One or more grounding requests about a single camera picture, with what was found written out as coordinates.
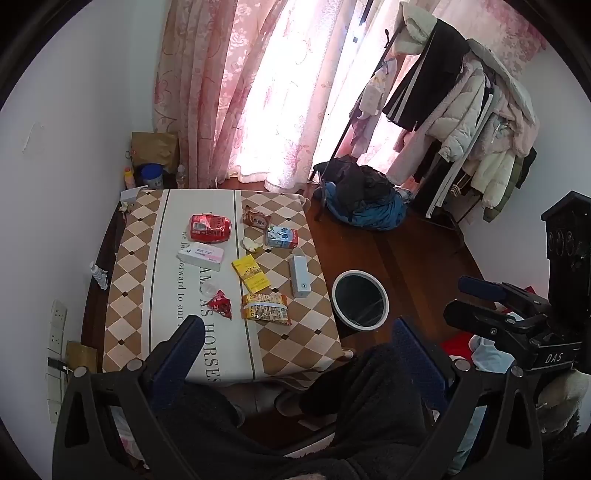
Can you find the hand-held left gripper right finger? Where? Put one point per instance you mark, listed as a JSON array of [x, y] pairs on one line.
[[413, 350]]

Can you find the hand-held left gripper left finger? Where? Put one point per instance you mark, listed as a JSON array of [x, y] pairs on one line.
[[184, 344]]

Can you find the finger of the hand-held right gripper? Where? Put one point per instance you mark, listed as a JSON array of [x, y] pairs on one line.
[[475, 318], [480, 287]]

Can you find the white round trash bin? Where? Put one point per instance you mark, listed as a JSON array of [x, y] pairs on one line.
[[360, 300]]

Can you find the orange yellow snack packet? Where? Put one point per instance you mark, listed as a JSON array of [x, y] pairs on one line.
[[267, 308]]

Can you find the round pale bread bun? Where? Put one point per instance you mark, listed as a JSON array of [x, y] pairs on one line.
[[250, 243]]

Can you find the grey white tall box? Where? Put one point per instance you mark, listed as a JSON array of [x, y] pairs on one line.
[[300, 276]]

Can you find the blue white milk carton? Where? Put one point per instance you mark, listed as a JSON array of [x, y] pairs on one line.
[[280, 237]]

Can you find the person's right hand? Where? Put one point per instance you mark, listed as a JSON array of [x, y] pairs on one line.
[[561, 399]]

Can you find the light blue cloth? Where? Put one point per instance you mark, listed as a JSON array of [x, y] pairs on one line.
[[489, 357]]

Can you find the small red wrapper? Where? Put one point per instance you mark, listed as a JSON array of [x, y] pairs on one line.
[[220, 304]]

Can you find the clear plastic scrap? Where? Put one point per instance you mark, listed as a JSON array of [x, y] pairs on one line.
[[207, 290]]

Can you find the checkered tablecloth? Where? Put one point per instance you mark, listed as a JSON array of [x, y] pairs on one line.
[[272, 355]]

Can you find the white pink flat box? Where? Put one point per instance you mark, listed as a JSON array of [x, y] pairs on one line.
[[201, 254]]

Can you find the black carved cabinet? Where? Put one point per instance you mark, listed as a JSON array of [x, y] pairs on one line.
[[570, 240]]

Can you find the wooden board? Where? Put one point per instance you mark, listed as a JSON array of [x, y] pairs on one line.
[[81, 356]]

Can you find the white spray bottle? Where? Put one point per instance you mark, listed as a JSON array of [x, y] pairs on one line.
[[99, 277]]

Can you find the red soda can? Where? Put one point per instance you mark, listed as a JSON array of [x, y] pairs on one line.
[[209, 228]]

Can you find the blue cloth heap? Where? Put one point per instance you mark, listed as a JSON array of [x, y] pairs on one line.
[[376, 214]]

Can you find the brown red snack packet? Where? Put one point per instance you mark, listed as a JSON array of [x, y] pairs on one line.
[[256, 218]]

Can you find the black clothes heap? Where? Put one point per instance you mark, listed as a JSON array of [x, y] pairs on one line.
[[358, 177]]

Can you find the cream puffer jacket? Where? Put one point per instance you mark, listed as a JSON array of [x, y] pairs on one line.
[[461, 120]]

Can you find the clear water bottle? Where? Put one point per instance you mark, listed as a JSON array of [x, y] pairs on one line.
[[180, 175]]

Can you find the blue lid jar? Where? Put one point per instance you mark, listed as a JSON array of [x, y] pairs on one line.
[[152, 176]]

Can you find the orange bottle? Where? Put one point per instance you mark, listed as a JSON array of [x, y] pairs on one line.
[[129, 177]]

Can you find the pink fuzzy robe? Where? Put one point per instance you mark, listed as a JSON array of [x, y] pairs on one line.
[[515, 101]]

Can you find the brown paper bag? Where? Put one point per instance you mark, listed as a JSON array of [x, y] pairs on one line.
[[154, 147]]

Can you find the black jacket white stripes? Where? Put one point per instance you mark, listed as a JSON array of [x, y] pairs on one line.
[[429, 83]]

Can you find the black clothes rack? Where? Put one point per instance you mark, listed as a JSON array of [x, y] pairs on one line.
[[344, 122]]

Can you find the pink floral curtain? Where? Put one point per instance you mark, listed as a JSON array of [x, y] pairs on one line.
[[194, 92]]

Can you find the white puffer coat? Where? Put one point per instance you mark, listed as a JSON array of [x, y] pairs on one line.
[[418, 27]]

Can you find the sheer pink curtain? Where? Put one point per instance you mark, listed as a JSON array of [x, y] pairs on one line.
[[295, 92]]

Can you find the white wall sockets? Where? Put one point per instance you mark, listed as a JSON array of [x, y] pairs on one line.
[[56, 323]]

